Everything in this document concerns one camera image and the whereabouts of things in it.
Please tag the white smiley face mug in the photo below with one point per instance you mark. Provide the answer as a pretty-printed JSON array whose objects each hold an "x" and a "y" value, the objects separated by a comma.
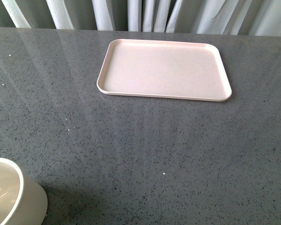
[{"x": 22, "y": 200}]

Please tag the white pleated curtain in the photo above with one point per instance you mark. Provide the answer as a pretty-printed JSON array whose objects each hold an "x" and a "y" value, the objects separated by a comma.
[{"x": 224, "y": 17}]

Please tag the pale pink rectangular tray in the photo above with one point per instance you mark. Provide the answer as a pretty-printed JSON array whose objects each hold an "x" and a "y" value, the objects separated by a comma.
[{"x": 164, "y": 69}]

